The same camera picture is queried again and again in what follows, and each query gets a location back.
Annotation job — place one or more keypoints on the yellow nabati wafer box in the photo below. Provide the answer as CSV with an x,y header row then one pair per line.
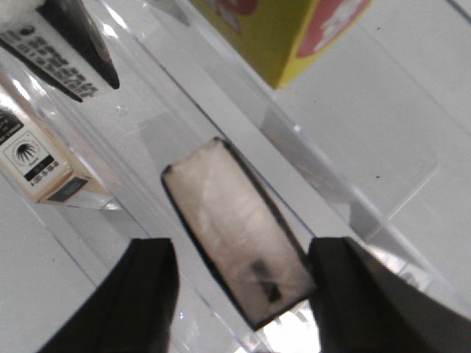
x,y
280,39

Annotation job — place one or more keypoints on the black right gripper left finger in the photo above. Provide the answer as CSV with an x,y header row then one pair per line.
x,y
131,310

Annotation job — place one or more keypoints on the clear acrylic right shelf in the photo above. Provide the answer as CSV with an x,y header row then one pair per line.
x,y
371,142

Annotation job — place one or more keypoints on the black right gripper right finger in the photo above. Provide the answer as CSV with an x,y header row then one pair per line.
x,y
361,306

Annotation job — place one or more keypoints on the beige drink carton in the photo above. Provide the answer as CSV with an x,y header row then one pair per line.
x,y
40,162

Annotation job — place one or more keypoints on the black tissue pack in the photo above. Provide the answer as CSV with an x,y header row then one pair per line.
x,y
239,232

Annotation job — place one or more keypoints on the black white labelled package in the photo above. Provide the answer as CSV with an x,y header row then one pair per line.
x,y
59,42

